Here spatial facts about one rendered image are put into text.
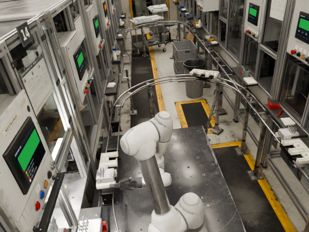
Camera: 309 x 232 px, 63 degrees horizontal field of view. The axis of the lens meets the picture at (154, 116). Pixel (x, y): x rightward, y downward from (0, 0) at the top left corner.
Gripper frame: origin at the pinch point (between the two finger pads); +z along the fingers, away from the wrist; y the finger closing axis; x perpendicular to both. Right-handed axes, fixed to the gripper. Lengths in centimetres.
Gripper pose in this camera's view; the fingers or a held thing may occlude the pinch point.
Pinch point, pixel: (114, 185)
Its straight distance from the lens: 192.6
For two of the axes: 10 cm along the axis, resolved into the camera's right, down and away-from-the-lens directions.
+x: 0.7, 5.3, -8.4
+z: -9.9, 1.2, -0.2
